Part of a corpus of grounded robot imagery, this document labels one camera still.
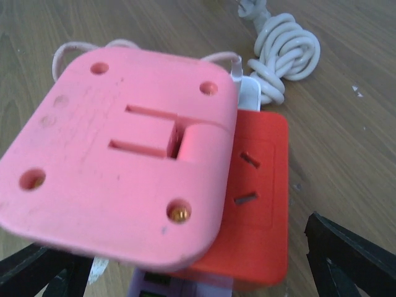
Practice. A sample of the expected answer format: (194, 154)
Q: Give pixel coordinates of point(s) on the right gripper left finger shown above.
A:
(35, 268)

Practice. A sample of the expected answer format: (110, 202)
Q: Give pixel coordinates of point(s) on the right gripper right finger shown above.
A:
(342, 262)

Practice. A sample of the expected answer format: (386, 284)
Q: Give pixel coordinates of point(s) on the red plug block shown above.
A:
(251, 249)

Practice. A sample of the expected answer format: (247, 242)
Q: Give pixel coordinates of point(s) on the purple plug adapter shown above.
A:
(160, 285)

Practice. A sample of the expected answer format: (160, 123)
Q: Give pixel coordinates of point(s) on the pink cube socket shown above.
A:
(127, 157)

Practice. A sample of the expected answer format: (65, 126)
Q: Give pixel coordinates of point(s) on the white USB charger plug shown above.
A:
(248, 87)

